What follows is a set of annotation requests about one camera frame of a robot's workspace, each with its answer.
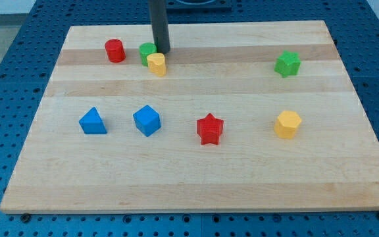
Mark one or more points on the blue triangle block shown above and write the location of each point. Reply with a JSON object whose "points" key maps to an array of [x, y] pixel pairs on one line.
{"points": [[92, 123]]}

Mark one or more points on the yellow heart block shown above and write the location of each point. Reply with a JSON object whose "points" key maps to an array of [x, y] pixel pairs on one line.
{"points": [[156, 63]]}

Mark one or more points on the red cylinder block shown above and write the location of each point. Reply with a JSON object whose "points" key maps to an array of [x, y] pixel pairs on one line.
{"points": [[115, 50]]}

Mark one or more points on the green cylinder block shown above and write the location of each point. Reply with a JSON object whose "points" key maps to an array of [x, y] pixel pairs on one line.
{"points": [[145, 50]]}

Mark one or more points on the red star block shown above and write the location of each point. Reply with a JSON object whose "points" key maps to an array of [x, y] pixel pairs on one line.
{"points": [[210, 129]]}

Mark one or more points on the yellow hexagon block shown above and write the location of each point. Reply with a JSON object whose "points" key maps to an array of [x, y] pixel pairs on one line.
{"points": [[287, 124]]}

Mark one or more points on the light wooden board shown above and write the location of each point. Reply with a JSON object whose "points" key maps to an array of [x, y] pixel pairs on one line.
{"points": [[332, 163]]}

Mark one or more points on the blue cube block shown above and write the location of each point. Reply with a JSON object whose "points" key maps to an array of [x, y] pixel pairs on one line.
{"points": [[147, 120]]}

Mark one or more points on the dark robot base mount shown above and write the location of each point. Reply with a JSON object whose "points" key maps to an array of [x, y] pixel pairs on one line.
{"points": [[181, 5]]}

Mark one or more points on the green star block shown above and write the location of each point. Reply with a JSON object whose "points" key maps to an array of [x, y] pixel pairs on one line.
{"points": [[287, 64]]}

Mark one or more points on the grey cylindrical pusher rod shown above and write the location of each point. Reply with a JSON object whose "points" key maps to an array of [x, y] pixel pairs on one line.
{"points": [[159, 25]]}

